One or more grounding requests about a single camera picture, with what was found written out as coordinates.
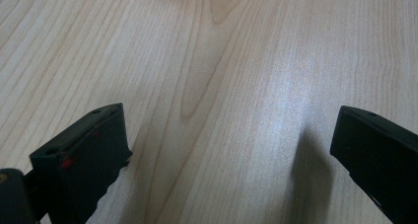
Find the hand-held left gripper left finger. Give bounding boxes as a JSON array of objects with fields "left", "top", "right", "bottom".
[{"left": 29, "top": 102, "right": 134, "bottom": 224}]

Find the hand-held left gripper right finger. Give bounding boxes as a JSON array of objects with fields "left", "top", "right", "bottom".
[{"left": 329, "top": 105, "right": 418, "bottom": 224}]

